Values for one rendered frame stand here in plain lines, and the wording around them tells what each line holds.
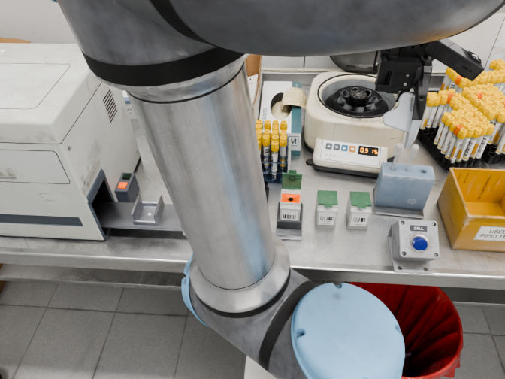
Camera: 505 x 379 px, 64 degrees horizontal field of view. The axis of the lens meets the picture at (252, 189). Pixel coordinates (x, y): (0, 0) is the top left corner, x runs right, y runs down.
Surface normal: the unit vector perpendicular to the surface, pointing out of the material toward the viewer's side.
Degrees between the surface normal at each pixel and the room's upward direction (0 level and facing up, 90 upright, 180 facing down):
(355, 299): 6
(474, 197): 90
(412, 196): 90
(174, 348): 0
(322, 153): 25
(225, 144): 89
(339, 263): 0
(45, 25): 90
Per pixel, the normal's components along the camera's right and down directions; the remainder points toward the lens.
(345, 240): -0.03, -0.71
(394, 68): -0.15, 0.70
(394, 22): 0.21, 0.91
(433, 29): 0.32, 0.94
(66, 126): 1.00, 0.03
